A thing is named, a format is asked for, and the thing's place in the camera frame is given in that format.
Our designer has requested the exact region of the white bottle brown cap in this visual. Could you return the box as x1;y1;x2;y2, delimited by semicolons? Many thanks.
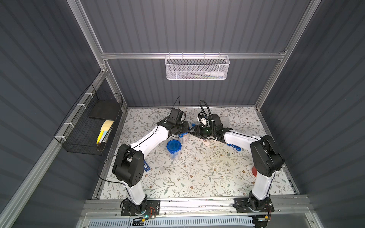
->
201;139;211;146

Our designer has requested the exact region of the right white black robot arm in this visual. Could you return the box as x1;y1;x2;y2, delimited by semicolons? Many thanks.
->
190;112;284;200

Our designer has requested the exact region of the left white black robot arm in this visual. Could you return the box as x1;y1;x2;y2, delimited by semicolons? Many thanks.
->
112;117;189;206

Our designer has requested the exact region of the white tube in basket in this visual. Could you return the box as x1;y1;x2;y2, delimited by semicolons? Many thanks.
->
204;71;225;78

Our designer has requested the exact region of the red pencil cup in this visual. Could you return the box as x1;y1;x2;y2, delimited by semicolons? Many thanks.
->
252;167;257;177

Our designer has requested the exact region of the yellow sticky notes pad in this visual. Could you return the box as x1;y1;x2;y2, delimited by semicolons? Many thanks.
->
100;120;114;131

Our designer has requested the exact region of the black notebook in basket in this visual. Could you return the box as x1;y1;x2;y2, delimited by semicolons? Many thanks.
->
88;100;121;121

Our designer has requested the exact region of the yellow marker in basket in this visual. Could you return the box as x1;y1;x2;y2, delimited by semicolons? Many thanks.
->
97;131;104;144

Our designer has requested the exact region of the white ventilated front panel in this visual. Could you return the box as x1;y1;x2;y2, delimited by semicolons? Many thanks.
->
87;216;255;228

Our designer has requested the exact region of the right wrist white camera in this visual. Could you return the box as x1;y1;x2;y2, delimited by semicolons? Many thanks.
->
197;113;209;127

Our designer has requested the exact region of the white wire mesh basket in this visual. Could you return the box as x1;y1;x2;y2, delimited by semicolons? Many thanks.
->
164;55;230;80

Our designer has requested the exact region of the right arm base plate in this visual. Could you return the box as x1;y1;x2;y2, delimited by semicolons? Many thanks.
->
232;197;275;214

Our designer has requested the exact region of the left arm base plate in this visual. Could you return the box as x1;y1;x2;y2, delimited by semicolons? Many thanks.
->
120;199;161;216

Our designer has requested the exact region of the black wire wall basket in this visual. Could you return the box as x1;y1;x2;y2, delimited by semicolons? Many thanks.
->
54;85;123;156

